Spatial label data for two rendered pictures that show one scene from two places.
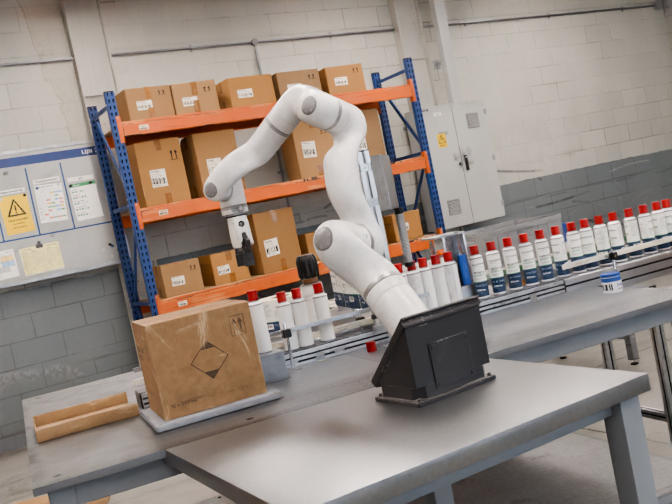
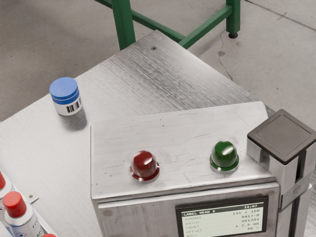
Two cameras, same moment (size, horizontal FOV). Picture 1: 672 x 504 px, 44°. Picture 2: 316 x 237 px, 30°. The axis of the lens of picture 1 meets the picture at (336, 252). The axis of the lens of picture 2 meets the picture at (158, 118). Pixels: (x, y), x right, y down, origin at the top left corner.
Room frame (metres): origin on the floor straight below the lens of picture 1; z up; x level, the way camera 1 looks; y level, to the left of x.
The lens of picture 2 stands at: (3.02, 0.14, 1.89)
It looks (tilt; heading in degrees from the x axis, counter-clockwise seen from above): 47 degrees down; 257
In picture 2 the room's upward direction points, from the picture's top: 8 degrees counter-clockwise
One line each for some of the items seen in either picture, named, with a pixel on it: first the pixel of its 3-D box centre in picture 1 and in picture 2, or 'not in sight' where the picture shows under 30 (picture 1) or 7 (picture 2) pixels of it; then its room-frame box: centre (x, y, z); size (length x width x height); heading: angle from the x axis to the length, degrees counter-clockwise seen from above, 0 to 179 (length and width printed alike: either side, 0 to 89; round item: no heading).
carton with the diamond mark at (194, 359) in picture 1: (197, 356); not in sight; (2.44, 0.46, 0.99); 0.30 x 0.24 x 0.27; 112
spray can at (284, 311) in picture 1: (286, 321); not in sight; (2.86, 0.21, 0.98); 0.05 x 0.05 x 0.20
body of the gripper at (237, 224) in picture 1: (238, 229); not in sight; (2.67, 0.29, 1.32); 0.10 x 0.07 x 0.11; 21
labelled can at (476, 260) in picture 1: (478, 272); (27, 230); (3.14, -0.51, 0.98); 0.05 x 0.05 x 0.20
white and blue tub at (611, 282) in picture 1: (611, 282); (66, 96); (3.00, -0.95, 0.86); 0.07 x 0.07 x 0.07
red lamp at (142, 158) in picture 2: not in sight; (144, 164); (2.97, -0.17, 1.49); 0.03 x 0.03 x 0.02
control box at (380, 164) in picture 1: (376, 184); (187, 208); (2.93, -0.19, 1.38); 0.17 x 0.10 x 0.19; 166
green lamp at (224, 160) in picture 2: not in sight; (224, 154); (2.90, -0.16, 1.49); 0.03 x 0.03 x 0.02
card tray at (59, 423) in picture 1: (84, 415); not in sight; (2.61, 0.87, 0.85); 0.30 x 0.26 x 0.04; 111
